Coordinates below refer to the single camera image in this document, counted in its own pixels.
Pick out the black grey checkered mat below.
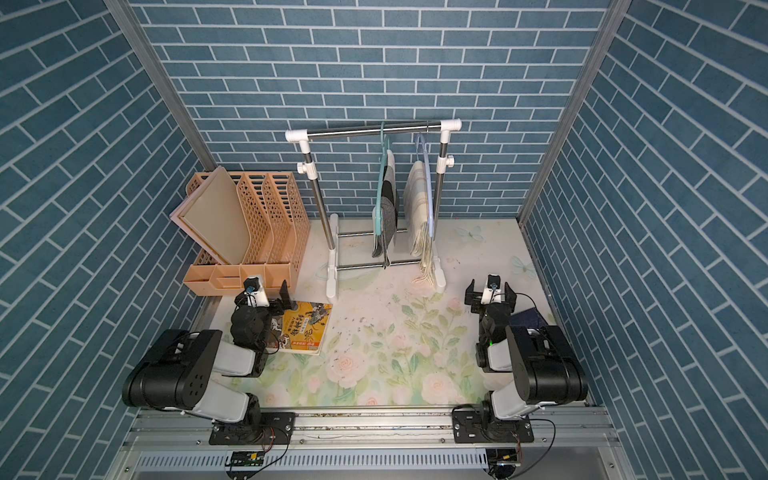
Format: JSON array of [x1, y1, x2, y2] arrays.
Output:
[[372, 149, 399, 264]]

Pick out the plaid cream blue scarf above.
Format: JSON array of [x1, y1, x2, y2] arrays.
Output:
[[404, 161, 436, 286]]

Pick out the light blue clothes hanger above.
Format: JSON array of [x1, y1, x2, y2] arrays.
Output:
[[416, 133, 435, 241]]

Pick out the teal green clothes hanger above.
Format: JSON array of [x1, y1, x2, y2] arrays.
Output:
[[372, 123, 390, 237]]

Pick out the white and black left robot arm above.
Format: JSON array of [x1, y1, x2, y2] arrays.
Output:
[[122, 276, 296, 432]]

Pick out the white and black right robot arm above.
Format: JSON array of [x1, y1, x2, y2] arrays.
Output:
[[464, 275, 588, 423]]

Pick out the yellow illustrated book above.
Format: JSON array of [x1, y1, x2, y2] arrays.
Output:
[[272, 301, 333, 355]]

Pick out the dark blue notebook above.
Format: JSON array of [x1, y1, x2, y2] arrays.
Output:
[[509, 308, 548, 330]]

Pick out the orange plastic file organizer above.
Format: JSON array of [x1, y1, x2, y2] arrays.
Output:
[[183, 171, 310, 297]]

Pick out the beige folder board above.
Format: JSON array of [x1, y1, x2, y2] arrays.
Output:
[[170, 167, 250, 264]]

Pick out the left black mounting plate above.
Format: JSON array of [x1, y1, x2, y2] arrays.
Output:
[[208, 411, 296, 446]]

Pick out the black mounting plate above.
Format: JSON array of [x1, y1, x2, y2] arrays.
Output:
[[208, 411, 296, 446], [451, 408, 534, 444]]

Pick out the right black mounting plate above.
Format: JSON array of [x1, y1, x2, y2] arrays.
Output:
[[451, 408, 534, 444]]

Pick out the white and steel clothes rack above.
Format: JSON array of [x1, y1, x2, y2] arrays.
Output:
[[285, 119, 462, 301]]

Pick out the green circuit board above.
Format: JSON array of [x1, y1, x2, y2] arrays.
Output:
[[225, 451, 265, 470]]

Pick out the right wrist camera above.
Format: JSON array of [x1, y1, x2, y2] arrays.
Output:
[[481, 274, 504, 305]]

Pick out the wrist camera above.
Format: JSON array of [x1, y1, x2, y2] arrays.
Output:
[[243, 275, 269, 307], [481, 274, 504, 305]]

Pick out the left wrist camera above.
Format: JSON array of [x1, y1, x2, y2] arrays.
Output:
[[243, 275, 269, 307]]

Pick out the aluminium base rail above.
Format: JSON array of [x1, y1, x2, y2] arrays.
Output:
[[108, 404, 632, 479]]

